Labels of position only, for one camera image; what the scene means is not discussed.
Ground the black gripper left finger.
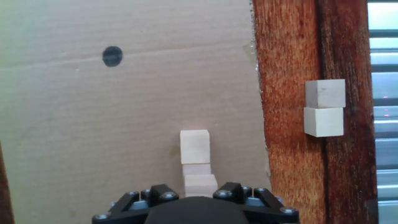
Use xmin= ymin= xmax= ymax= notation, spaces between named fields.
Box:
xmin=92 ymin=184 xmax=180 ymax=224

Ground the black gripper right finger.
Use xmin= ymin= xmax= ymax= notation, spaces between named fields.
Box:
xmin=213 ymin=182 xmax=300 ymax=224

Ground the small wooden block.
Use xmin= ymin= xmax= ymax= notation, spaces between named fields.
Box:
xmin=303 ymin=106 xmax=345 ymax=138
xmin=305 ymin=78 xmax=346 ymax=109
xmin=183 ymin=174 xmax=219 ymax=198
xmin=179 ymin=129 xmax=211 ymax=165
xmin=182 ymin=162 xmax=212 ymax=176

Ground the brown cardboard sheet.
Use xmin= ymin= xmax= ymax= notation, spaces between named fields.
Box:
xmin=0 ymin=0 xmax=271 ymax=224

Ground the dark red wooden board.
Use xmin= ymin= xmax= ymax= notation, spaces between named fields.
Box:
xmin=0 ymin=0 xmax=379 ymax=224

